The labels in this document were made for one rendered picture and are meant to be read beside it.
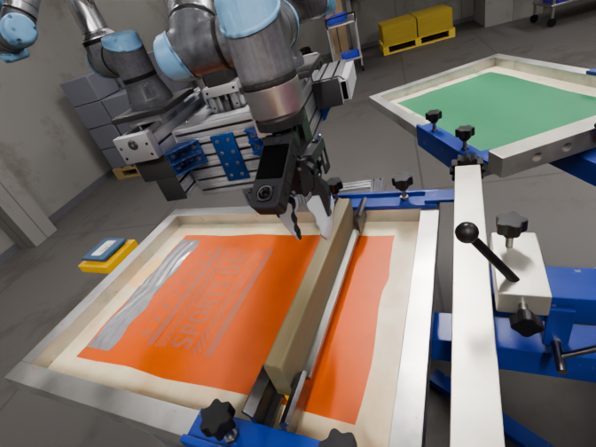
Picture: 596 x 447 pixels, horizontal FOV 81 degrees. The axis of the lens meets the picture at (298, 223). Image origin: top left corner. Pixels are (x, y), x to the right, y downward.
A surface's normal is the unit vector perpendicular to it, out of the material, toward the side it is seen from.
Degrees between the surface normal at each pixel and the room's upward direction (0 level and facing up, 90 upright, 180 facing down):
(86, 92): 90
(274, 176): 30
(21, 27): 90
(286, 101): 89
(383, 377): 0
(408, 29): 90
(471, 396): 0
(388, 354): 0
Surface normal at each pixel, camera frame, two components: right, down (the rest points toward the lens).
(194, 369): -0.27, -0.79
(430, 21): -0.10, 0.59
